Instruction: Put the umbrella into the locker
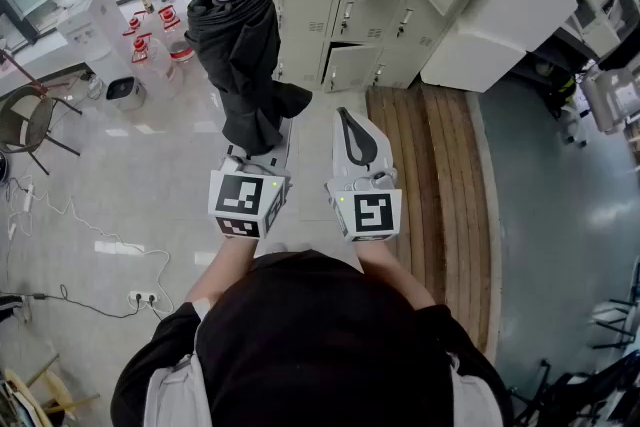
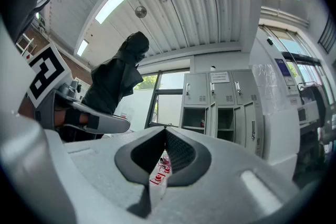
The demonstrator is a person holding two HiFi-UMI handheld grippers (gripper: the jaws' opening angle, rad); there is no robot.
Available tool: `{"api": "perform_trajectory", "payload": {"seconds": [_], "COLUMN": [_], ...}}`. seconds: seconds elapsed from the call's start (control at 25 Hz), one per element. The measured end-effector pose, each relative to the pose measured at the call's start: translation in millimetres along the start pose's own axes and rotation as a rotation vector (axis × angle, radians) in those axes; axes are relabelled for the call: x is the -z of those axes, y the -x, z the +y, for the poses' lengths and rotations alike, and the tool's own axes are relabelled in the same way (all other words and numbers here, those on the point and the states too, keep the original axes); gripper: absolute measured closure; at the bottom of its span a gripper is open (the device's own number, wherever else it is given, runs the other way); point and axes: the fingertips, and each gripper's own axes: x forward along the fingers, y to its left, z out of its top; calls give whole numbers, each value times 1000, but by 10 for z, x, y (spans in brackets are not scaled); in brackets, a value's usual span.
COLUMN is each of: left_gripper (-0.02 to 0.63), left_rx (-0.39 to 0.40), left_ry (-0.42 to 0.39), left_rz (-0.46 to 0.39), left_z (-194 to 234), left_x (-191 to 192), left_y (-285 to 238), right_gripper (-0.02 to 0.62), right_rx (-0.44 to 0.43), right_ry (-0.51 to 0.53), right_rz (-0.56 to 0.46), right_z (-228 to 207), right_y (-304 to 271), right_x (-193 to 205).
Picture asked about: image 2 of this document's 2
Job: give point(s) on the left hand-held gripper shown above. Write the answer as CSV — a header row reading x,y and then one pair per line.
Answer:
x,y
46,73

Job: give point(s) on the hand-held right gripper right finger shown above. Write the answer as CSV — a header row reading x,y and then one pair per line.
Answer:
x,y
223,186

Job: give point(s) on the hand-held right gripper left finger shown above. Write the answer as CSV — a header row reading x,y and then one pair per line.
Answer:
x,y
105,178

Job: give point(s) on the grey metal locker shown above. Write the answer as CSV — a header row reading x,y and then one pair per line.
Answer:
x,y
195,89

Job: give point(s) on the person's left forearm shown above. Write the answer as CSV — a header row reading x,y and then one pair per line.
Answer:
x,y
25,108

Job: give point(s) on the person's left hand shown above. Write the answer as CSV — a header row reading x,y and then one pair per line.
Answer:
x,y
60,118

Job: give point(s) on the black-framed window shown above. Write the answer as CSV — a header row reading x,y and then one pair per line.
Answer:
x,y
168,91

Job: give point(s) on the short ceiling light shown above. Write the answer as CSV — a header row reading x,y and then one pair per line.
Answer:
x,y
82,47

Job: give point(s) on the white kiosk machine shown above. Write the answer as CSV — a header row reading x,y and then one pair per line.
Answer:
x,y
278,123

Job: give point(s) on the white paper sign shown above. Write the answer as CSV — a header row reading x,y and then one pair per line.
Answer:
x,y
220,77

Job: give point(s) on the round ceiling fixture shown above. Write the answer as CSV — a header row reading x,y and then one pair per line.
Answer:
x,y
141,12

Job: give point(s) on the small white object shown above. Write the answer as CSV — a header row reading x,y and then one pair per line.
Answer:
x,y
213,68

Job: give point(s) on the long ceiling light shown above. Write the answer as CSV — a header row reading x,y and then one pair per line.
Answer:
x,y
118,0

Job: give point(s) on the large side window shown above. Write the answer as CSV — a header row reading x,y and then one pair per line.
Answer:
x,y
296,47

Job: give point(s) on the grey machine with black frame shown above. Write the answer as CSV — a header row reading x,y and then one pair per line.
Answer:
x,y
312,107

